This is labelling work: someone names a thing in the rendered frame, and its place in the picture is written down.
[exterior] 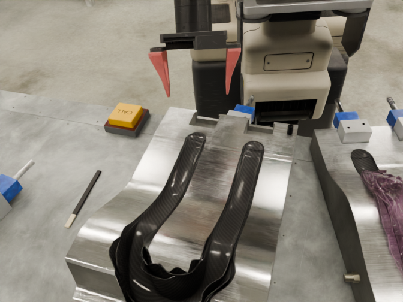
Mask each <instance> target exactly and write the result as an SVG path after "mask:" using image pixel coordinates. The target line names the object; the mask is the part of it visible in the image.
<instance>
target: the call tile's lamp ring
mask: <svg viewBox="0 0 403 302"><path fill-rule="evenodd" d="M143 111H144V112H143V114H142V115H141V117H140V119H139V120H138V121H137V123H136V125H135V126H134V128H127V127H123V126H116V125H109V124H108V123H109V121H107V122H106V123H105V124H104V126H108V127H112V128H119V129H126V130H130V131H135V130H136V128H137V127H138V125H139V123H140V122H141V121H142V119H143V117H144V116H145V114H146V112H147V111H148V109H145V108H143Z"/></svg>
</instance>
